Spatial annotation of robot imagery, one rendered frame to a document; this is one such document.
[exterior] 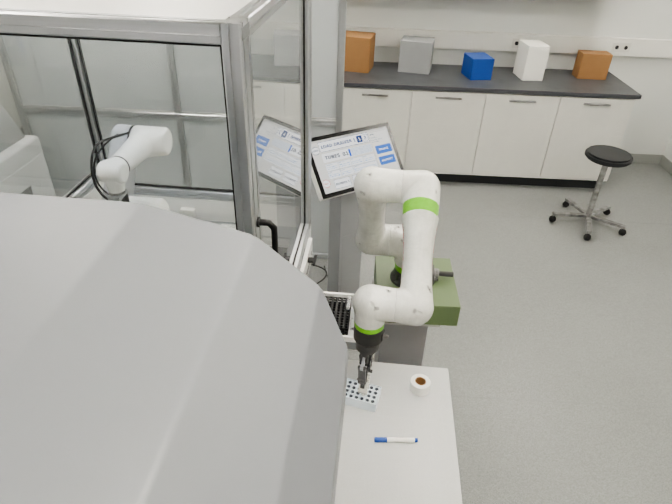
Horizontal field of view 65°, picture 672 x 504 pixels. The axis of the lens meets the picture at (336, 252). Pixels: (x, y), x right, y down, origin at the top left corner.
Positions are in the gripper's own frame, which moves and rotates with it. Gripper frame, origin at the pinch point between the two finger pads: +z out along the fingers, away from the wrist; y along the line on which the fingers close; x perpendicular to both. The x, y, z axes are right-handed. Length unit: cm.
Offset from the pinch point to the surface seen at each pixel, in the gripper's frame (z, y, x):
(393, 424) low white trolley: 9.2, -6.0, -12.1
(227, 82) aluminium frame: -103, -24, 28
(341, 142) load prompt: -31, 123, 46
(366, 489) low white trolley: 9.2, -31.0, -9.4
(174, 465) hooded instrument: -87, -94, 0
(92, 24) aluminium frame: -112, -29, 54
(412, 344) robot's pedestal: 27, 53, -10
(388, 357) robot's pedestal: 36, 50, 0
